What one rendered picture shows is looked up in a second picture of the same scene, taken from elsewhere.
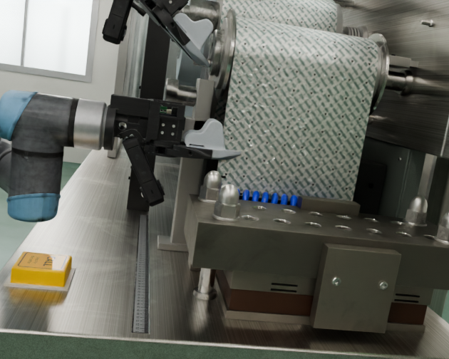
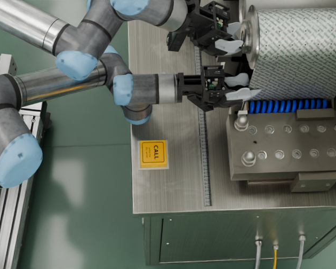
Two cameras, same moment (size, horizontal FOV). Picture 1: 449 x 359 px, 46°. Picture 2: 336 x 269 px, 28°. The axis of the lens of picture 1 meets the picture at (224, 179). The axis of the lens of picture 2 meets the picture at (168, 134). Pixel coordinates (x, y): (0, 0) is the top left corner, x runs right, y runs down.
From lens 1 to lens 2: 1.43 m
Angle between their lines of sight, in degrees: 59
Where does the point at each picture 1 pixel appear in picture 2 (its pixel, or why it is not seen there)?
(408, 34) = not seen: outside the picture
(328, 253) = (299, 181)
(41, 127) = (141, 104)
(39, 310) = (160, 192)
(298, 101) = (301, 71)
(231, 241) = (250, 175)
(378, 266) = (326, 181)
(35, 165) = (140, 113)
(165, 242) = not seen: hidden behind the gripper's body
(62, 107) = (151, 96)
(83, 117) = (164, 100)
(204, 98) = not seen: hidden behind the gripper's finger
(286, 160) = (291, 88)
